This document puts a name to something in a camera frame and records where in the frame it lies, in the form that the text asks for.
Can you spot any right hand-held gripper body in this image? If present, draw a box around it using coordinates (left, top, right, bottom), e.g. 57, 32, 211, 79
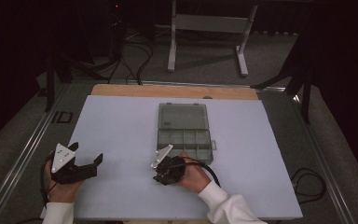
150, 144, 187, 185

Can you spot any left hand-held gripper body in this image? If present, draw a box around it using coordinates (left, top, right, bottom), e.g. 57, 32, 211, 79
49, 143, 87, 185

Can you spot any grey translucent plastic compartment box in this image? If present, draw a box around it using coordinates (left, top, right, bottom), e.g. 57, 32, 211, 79
157, 102, 217, 166

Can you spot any person's right hand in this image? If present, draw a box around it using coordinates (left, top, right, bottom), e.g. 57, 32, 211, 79
173, 151, 213, 194

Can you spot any person's left hand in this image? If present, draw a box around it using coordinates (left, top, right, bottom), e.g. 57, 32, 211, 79
44, 151, 85, 204

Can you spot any black tripod stand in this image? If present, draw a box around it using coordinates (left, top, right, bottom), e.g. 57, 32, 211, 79
250, 46, 313, 124
45, 46, 106, 113

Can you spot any wooden table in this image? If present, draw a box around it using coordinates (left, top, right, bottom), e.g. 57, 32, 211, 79
90, 83, 259, 101

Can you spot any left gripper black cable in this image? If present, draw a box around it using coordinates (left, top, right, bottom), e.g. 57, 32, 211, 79
39, 152, 59, 209

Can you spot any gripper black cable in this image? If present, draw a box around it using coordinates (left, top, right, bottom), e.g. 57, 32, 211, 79
39, 152, 59, 209
167, 157, 222, 189

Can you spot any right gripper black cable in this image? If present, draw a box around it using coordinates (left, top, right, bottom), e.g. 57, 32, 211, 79
167, 157, 222, 189

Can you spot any metal floor rail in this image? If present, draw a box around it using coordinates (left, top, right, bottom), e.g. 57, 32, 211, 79
292, 92, 357, 224
0, 83, 71, 224

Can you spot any white metal stand frame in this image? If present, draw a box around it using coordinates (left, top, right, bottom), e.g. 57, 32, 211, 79
167, 0, 259, 77

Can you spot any black looped floor cable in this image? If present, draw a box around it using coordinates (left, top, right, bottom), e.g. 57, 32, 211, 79
290, 167, 327, 205

